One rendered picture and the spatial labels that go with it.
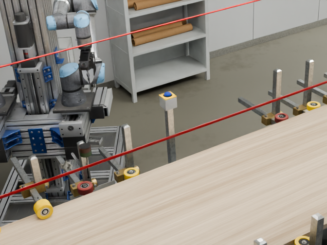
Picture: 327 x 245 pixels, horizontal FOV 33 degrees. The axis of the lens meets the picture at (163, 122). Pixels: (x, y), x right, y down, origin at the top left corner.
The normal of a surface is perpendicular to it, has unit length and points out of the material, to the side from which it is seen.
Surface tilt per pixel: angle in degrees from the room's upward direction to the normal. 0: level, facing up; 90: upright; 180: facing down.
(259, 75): 0
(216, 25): 90
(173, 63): 0
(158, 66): 0
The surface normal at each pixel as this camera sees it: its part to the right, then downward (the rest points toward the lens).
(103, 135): -0.07, -0.87
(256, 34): 0.49, 0.41
